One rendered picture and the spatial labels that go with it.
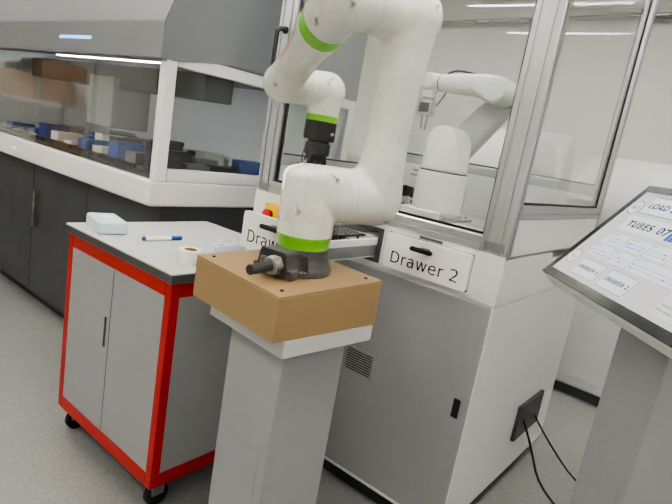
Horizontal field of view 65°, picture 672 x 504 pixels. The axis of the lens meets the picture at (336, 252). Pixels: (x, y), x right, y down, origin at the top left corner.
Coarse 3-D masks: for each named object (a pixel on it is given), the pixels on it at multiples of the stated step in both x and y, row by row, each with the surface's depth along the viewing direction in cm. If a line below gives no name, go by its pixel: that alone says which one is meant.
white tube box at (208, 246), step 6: (204, 240) 171; (210, 240) 173; (222, 240) 176; (228, 240) 178; (198, 246) 170; (204, 246) 168; (210, 246) 166; (216, 246) 165; (222, 246) 167; (228, 246) 168; (234, 246) 170; (240, 246) 172; (204, 252) 168; (210, 252) 166; (216, 252) 166; (222, 252) 167
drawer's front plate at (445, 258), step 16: (400, 240) 165; (416, 240) 161; (384, 256) 169; (400, 256) 165; (416, 256) 161; (432, 256) 158; (448, 256) 155; (464, 256) 152; (416, 272) 162; (432, 272) 158; (448, 272) 155; (464, 272) 152; (464, 288) 152
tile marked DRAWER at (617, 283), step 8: (608, 272) 107; (616, 272) 105; (600, 280) 106; (608, 280) 104; (616, 280) 103; (624, 280) 101; (632, 280) 99; (608, 288) 102; (616, 288) 101; (624, 288) 99
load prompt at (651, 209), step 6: (660, 198) 115; (648, 204) 117; (654, 204) 115; (660, 204) 113; (666, 204) 112; (642, 210) 116; (648, 210) 115; (654, 210) 113; (660, 210) 111; (666, 210) 110; (660, 216) 110; (666, 216) 108
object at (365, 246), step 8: (360, 232) 178; (336, 240) 156; (344, 240) 159; (352, 240) 162; (360, 240) 165; (368, 240) 168; (376, 240) 172; (328, 248) 153; (336, 248) 156; (344, 248) 159; (352, 248) 162; (360, 248) 166; (368, 248) 169; (376, 248) 173; (328, 256) 154; (336, 256) 157; (344, 256) 160; (352, 256) 163; (360, 256) 167; (368, 256) 171
